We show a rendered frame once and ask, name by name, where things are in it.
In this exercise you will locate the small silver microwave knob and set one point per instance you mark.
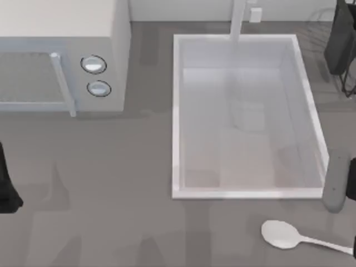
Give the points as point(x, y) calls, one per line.
point(99, 88)

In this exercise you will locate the large silver microwave knob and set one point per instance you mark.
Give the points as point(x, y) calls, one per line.
point(93, 64)

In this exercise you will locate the white sink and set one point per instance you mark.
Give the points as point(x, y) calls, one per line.
point(250, 194)

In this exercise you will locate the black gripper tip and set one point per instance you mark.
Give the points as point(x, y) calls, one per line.
point(7, 189)

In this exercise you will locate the white spoon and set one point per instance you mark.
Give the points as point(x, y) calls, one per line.
point(279, 233)

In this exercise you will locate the tall white tap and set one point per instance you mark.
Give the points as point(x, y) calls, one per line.
point(237, 19)

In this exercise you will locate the white wall socket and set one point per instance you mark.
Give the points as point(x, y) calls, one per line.
point(256, 15)

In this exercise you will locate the pale microwave oven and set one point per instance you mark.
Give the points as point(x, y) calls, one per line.
point(116, 55)

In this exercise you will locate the microwave oven glass door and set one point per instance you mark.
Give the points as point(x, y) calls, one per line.
point(25, 78)

